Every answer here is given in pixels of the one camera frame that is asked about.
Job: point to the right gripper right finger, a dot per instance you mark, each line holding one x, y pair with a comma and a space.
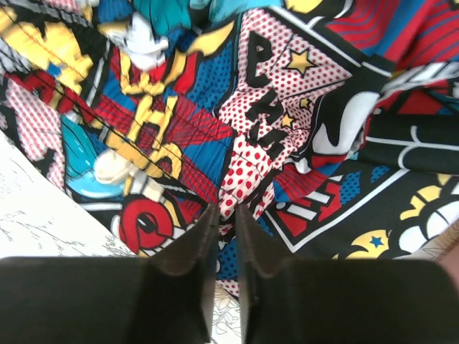
287, 299

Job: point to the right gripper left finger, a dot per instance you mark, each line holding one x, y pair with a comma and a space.
166, 298

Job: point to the colourful comic print shorts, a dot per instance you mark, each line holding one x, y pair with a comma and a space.
334, 122

